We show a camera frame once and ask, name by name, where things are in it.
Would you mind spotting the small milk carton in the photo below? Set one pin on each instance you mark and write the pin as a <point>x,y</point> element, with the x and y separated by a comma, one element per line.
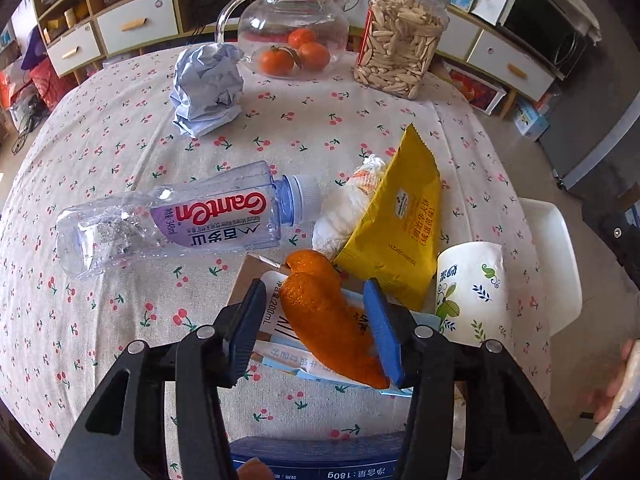
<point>272,332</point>

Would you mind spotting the tomatoes in teapot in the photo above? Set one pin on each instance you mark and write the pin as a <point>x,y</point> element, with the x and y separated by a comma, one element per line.
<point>275,60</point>

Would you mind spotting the glass teapot with bamboo lid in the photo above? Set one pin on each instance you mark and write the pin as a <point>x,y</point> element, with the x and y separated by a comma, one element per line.
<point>280,15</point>

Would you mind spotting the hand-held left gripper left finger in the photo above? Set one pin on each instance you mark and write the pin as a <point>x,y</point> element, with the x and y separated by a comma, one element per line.
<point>250,312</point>

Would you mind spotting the red bag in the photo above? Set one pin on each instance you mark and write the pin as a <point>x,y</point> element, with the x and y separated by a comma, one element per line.
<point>47,82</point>

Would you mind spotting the white tissue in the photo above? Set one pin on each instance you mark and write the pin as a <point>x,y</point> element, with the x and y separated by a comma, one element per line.
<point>340,210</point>

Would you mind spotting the blue and white box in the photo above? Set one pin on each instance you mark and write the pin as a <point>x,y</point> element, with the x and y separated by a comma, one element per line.
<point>530,120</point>

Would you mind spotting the yellow snack packet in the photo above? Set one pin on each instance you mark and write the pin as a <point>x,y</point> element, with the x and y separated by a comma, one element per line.
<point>395,220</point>

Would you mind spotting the blue packaging box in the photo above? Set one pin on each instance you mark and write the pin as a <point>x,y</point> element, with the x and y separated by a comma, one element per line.
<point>320,455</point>

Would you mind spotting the clear jar of seeds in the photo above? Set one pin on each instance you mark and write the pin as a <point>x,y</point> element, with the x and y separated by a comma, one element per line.
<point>400,45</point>

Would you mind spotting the clear plastic water bottle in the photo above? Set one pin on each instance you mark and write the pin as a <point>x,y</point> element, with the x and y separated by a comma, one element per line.
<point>150,225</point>

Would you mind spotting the white cabinet drawer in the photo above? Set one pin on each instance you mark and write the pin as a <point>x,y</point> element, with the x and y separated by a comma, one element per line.
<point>457,32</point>
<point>75,50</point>
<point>510,67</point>
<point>137,22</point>

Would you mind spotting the person's right hand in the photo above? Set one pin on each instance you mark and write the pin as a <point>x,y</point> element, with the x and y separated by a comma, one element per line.
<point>600,402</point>

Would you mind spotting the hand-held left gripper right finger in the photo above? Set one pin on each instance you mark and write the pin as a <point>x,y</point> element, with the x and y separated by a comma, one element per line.
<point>382,332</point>

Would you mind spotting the crumpled pale blue paper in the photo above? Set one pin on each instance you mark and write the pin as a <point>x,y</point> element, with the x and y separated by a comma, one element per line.
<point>207,85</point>

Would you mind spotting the cherry print tablecloth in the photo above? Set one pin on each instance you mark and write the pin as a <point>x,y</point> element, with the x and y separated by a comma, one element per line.
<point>125,135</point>

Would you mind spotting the tangerine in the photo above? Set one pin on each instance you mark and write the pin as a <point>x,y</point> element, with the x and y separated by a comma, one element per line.
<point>302,37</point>
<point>315,55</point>

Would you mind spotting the black appliance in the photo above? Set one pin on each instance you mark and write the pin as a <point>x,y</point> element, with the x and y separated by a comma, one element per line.
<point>545,25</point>

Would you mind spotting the white plastic chair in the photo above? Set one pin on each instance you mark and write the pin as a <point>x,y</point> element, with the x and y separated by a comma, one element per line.
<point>550,240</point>

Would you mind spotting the colourful picture box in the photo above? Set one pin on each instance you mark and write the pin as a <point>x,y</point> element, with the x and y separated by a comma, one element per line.
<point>475,87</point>

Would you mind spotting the white printed paper cup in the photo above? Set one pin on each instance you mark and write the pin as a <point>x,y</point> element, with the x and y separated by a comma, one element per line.
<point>470,290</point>

